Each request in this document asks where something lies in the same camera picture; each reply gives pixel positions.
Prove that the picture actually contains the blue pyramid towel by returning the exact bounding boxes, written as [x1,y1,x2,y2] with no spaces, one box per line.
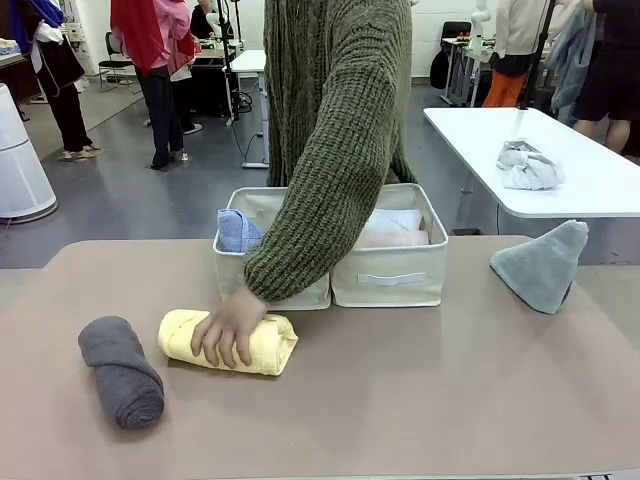
[217,208,265,253]

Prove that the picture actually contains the person left forearm green sleeve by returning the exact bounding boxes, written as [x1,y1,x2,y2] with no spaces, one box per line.
[243,139,396,304]

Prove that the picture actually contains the white fabric bin rolled towels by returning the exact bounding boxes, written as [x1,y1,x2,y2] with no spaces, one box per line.
[329,182,450,309]

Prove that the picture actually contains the black backpack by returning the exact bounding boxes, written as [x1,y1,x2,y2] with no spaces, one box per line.
[429,49,451,91]

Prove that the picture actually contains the white side table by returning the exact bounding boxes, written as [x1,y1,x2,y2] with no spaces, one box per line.
[422,106,640,219]

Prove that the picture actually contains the person in black and blue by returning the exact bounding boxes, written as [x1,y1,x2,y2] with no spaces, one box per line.
[9,0,104,161]

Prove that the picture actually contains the white fabric bin pyramid towels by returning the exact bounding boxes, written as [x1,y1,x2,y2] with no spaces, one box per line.
[212,187,332,311]

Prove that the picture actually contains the yellow towel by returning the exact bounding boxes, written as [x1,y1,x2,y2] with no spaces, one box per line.
[157,308,300,377]

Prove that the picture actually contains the person in black shorts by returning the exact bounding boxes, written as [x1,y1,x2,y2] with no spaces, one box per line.
[569,0,640,156]

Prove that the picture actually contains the blue-grey hanging towel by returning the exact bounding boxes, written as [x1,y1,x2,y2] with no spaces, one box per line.
[544,4,599,126]

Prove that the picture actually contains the person in orange trousers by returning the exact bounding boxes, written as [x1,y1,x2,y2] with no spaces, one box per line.
[482,0,551,109]

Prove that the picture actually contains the white background desk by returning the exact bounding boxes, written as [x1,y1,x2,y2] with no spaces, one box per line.
[227,48,271,169]

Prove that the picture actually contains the black tripod stand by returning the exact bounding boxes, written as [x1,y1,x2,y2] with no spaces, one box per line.
[217,0,246,126]

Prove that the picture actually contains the light grey pyramid towel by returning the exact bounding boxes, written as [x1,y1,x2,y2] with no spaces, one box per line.
[489,218,590,316]

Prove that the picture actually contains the person with red shawl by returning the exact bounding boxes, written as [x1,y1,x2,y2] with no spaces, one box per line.
[110,0,196,171]

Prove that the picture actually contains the white towel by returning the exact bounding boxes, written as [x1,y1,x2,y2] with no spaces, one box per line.
[367,208,424,234]

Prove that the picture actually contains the person left hand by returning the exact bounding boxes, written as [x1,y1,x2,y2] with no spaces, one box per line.
[191,287,269,370]

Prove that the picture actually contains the seated person in black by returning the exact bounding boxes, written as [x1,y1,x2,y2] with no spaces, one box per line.
[189,0,221,41]

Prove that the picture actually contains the crumpled grey cloth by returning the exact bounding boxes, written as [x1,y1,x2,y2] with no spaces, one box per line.
[495,139,566,191]

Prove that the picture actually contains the pink towel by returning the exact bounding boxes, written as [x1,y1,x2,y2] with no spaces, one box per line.
[355,228,431,247]

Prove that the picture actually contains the white cylindrical air purifier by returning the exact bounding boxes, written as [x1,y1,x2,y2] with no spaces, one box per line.
[0,82,57,220]

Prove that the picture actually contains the person in green knit sweater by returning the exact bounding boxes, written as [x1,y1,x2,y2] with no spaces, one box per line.
[263,0,419,189]

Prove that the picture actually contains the black office chair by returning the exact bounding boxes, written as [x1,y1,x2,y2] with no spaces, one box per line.
[98,32,144,94]

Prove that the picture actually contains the dark grey towel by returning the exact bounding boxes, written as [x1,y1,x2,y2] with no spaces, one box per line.
[77,315,166,430]

